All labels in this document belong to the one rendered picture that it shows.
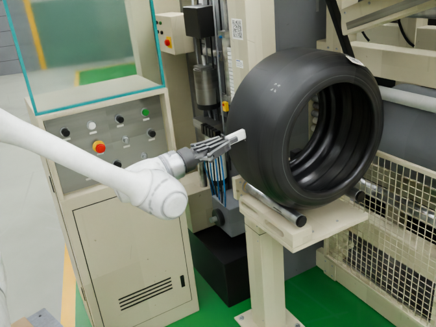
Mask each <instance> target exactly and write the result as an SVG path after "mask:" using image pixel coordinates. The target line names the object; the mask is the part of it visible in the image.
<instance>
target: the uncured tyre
mask: <svg viewBox="0 0 436 327"><path fill-rule="evenodd" d="M346 56H349V55H347V54H344V53H338V52H334V51H326V50H322V49H314V48H309V47H292V48H288V49H284V50H281V51H278V52H275V53H273V54H271V55H269V56H268V57H266V58H264V59H263V60H262V61H260V62H259V63H258V64H256V65H255V66H254V67H253V68H252V69H251V70H250V71H249V73H248V74H247V75H246V76H245V78H244V79H243V80H242V82H241V84H240V85H239V87H238V89H237V90H236V92H235V94H234V97H233V99H232V102H231V105H230V108H229V111H228V117H227V121H226V136H227V135H229V134H231V133H234V132H236V131H238V130H241V129H244V130H245V134H246V137H247V142H246V143H244V142H242V141H239V142H236V143H234V144H232V145H231V149H230V150H229V151H228V153H229V155H230V159H231V161H232V163H233V165H234V167H235V168H236V169H237V172H238V173H239V174H240V175H241V177H242V178H243V179H244V180H245V181H246V182H247V183H249V184H250V185H251V186H253V187H254V188H256V189H257V190H259V191H260V192H262V193H263V194H265V195H266V196H268V197H269V198H271V199H272V200H274V201H276V202H277V203H278V204H281V205H283V206H286V207H289V208H294V209H299V210H311V209H315V208H320V207H322V206H325V205H327V204H329V203H331V202H333V201H335V200H337V199H338V198H340V197H342V196H343V195H344V194H346V193H347V192H349V191H350V190H351V189H352V188H353V187H354V186H355V185H356V184H357V183H358V182H359V181H360V180H361V178H362V177H363V175H364V174H365V173H366V172H367V170H368V168H369V167H370V165H371V163H372V161H373V159H374V157H375V155H376V153H377V150H378V147H379V145H380V141H381V138H382V132H383V122H384V111H383V102H382V97H381V93H380V89H379V87H378V83H377V82H376V79H375V78H374V76H373V74H372V73H371V72H370V70H369V69H368V68H367V67H366V66H361V65H359V64H355V63H353V62H351V61H350V60H349V59H348V58H347V57H346ZM349 57H351V56H349ZM352 58H353V57H352ZM256 67H257V68H260V69H256ZM261 69H265V70H268V71H264V70H261ZM275 82H279V83H281V84H282V86H281V87H280V89H279V90H278V91H277V92H276V94H274V93H271V92H270V91H269V90H270V89H271V88H272V86H273V85H274V83H275ZM316 94H317V97H318V100H319V115H318V120H317V124H316V127H315V130H314V132H313V135H312V137H311V138H310V140H309V141H308V143H307V145H306V146H305V147H304V148H303V149H302V150H301V151H300V152H299V153H298V154H297V155H296V156H295V157H294V158H292V159H291V160H289V155H288V153H289V141H290V137H291V133H292V130H293V127H294V125H295V122H296V120H297V118H298V116H299V115H300V113H301V111H302V110H303V108H304V107H305V105H307V103H308V102H309V101H310V100H311V99H312V98H313V97H314V96H315V95H316Z"/></svg>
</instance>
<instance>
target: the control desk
mask: <svg viewBox="0 0 436 327"><path fill-rule="evenodd" d="M24 100H25V104H26V106H27V110H28V113H29V117H30V121H31V124H32V125H34V126H36V127H38V128H40V129H42V130H44V131H46V132H48V133H50V134H52V135H54V136H56V137H58V138H60V139H62V140H64V141H66V142H68V143H70V144H72V145H74V146H76V147H78V148H80V149H82V150H84V151H86V152H88V153H90V154H92V155H94V156H96V157H98V158H100V159H102V160H104V161H106V162H108V163H110V164H112V165H115V166H117V167H120V168H122V169H125V168H127V167H129V166H131V165H133V164H135V163H138V162H140V161H142V160H146V159H149V158H155V157H157V156H159V155H162V154H165V153H167V152H169V151H171V150H173V151H175V152H176V144H175V135H174V130H173V122H172V117H171V109H170V104H169V95H168V90H167V88H160V89H156V90H151V91H145V92H142V93H137V94H133V95H128V96H124V97H119V98H116V99H110V100H107V101H101V102H98V103H93V104H87V105H84V106H78V107H75V108H70V109H67V110H61V111H57V112H52V113H49V114H43V115H38V116H35V115H34V110H33V108H32V103H31V101H30V97H25V98H24ZM40 158H41V160H42V164H43V168H44V171H45V175H46V178H47V182H48V185H49V189H50V191H51V195H52V198H53V202H54V206H55V209H56V213H57V216H58V220H59V222H60V226H61V229H62V233H63V236H64V240H65V242H66V247H67V251H68V254H69V258H70V260H71V264H72V267H73V271H74V274H75V278H76V281H77V285H78V287H79V291H80V295H81V297H82V301H83V303H84V307H85V310H86V313H87V315H88V318H89V320H90V322H91V325H92V327H165V326H167V325H169V324H171V323H173V322H176V321H178V320H180V319H182V318H184V317H187V316H188V315H191V314H192V313H194V312H197V311H199V301H198V297H197V288H196V283H195V275H194V270H193V262H192V257H191V248H190V243H189V234H188V226H187V221H186V213H185V210H184V212H183V214H182V215H181V216H180V217H179V218H177V219H173V220H163V219H159V218H157V217H155V216H154V215H150V214H148V213H147V212H145V211H143V210H141V209H139V208H137V207H135V206H133V205H132V204H131V203H130V202H128V203H124V202H121V201H120V200H119V199H118V197H117V195H116V194H115V192H114V189H112V188H110V187H108V186H106V185H104V184H102V183H100V182H97V181H95V180H93V179H91V178H88V177H86V176H84V175H82V174H80V173H78V172H76V171H73V170H71V169H69V168H67V167H64V166H63V165H60V164H59V163H56V162H54V161H52V160H49V159H47V158H45V157H43V156H40Z"/></svg>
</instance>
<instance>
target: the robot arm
mask: <svg viewBox="0 0 436 327"><path fill-rule="evenodd" d="M245 138H246V134H245V130H244V129H241V130H238V131H236V132H234V133H231V134H229V135H227V136H225V137H224V135H223V134H222V135H221V138H220V136H216V137H214V138H210V139H207V140H204V141H201V142H198V143H192V144H191V148H190V149H189V148H187V147H184V148H181V149H179V150H177V151H176V152H175V151H173V150H171V151H169V152H167V153H165V154H162V155H159V156H157V157H155V158H149V159H146V160H142V161H140V162H138V163H135V164H133V165H131V166H129V167H127V168H125V169H122V168H120V167H117V166H115V165H112V164H110V163H108V162H106V161H104V160H102V159H100V158H98V157H96V156H94V155H92V154H90V153H88V152H86V151H84V150H82V149H80V148H78V147H76V146H74V145H72V144H70V143H68V142H66V141H64V140H62V139H60V138H58V137H56V136H54V135H52V134H50V133H48V132H46V131H44V130H42V129H40V128H38V127H36V126H34V125H32V124H30V123H27V122H25V121H23V120H21V119H19V118H17V117H16V116H14V115H12V114H10V113H8V112H6V111H4V110H3V109H1V108H0V142H1V143H7V144H10V145H15V146H17V147H21V148H23V149H27V150H28V151H31V152H34V153H36V154H39V155H40V156H43V157H45V158H47V159H49V160H52V161H54V162H56V163H58V164H60V165H63V166H64V167H67V168H69V169H71V170H73V171H76V172H78V173H80V174H82V175H84V176H86V177H88V178H91V179H93V180H95V181H97V182H100V183H102V184H104V185H106V186H108V187H110V188H112V189H114V192H115V194H116V195H117V197H118V199H119V200H120V201H121V202H124V203H128V202H130V203H131V204H132V205H133V206H135V207H137V208H139V209H141V210H143V211H145V212H147V213H148V214H150V215H154V216H155V217H157V218H159V219H163V220H173V219H177V218H179V217H180V216H181V215H182V214H183V212H184V210H185V209H186V206H187V203H188V195H187V193H186V190H185V189H184V187H183V185H182V184H181V183H180V182H179V181H178V179H180V178H183V177H185V174H186V173H188V172H190V171H192V170H194V169H196V166H197V164H198V163H201V162H204V161H205V160H207V161H208V162H209V163H212V162H213V161H214V160H215V159H216V158H218V157H220V156H221V155H222V154H224V153H225V152H227V151H229V150H230V149H231V145H232V144H234V143H236V142H239V141H241V140H242V139H245ZM6 291H7V284H6V272H5V268H4V265H3V261H2V258H1V253H0V327H11V325H10V318H9V315H8V310H7V306H6Z"/></svg>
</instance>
